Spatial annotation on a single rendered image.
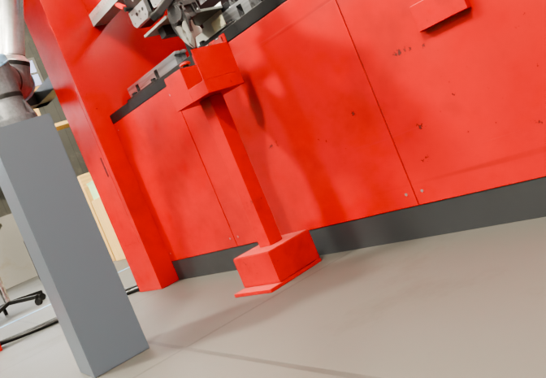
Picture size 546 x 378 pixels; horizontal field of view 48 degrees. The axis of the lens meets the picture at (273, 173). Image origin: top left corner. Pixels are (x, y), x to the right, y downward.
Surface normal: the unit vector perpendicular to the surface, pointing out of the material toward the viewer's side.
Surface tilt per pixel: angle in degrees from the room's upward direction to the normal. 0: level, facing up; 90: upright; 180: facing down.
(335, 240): 90
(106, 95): 90
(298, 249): 90
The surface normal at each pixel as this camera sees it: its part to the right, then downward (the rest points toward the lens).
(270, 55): -0.71, 0.32
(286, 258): 0.62, -0.23
